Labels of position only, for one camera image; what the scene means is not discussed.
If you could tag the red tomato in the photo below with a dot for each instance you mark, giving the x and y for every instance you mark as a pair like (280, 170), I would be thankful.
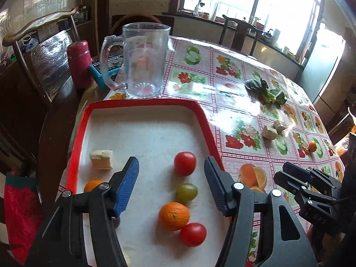
(185, 163)
(192, 234)

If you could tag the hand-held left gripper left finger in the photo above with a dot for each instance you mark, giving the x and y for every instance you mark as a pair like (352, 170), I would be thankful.
(128, 183)

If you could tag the round back wooden chair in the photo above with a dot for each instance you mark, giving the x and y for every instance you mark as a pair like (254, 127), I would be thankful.
(133, 16)

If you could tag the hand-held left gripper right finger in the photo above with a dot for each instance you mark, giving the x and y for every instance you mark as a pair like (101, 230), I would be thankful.
(215, 183)

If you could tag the white spray bottle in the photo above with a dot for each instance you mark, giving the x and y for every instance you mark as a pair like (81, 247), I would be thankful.
(255, 22)

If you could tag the green round fruit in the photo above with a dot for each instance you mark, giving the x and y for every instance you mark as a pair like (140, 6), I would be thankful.
(187, 192)

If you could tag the white canister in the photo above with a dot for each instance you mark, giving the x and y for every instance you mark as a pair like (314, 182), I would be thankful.
(276, 35)

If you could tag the red rimmed white tray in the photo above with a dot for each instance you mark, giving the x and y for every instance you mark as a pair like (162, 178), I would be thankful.
(144, 139)

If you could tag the carved medallion wooden chair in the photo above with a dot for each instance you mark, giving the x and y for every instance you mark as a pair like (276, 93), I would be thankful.
(347, 141)

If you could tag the window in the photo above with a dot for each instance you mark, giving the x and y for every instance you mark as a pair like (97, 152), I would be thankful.
(278, 2)

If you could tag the leafy green vegetable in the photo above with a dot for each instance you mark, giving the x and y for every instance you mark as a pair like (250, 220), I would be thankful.
(271, 93)

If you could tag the fruit and flower print tablecloth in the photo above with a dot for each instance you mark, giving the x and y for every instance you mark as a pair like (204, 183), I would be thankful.
(236, 94)

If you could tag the large orange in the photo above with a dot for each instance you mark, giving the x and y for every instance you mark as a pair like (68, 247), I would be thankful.
(173, 216)

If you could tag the dark wooden chair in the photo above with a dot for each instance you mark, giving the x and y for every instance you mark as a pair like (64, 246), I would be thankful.
(242, 26)

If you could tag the dark kettle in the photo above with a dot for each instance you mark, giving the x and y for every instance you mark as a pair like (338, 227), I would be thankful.
(268, 34)

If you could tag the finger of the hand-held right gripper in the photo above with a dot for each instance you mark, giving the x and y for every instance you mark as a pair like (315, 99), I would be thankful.
(297, 172)
(289, 183)

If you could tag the red thermos bottle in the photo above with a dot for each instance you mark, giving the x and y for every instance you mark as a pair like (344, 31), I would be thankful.
(79, 64)

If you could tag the blue box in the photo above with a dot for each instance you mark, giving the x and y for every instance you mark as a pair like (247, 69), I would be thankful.
(96, 73)

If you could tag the silver refrigerator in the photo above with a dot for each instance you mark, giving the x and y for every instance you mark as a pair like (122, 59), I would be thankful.
(325, 66)

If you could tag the wooden chair with curved rail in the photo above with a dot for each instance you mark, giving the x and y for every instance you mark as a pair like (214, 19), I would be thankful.
(41, 24)

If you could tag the small white bottle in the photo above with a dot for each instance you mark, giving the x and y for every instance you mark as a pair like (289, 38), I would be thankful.
(196, 9)

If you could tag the clear glass mug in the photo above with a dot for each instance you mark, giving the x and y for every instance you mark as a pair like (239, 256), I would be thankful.
(144, 61)

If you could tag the small orange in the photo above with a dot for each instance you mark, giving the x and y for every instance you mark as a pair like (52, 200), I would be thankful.
(312, 146)
(93, 185)

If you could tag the red cloth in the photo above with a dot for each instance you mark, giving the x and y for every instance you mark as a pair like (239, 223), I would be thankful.
(22, 214)

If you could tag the tall white bottle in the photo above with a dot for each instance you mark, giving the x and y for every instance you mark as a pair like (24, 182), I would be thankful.
(214, 13)

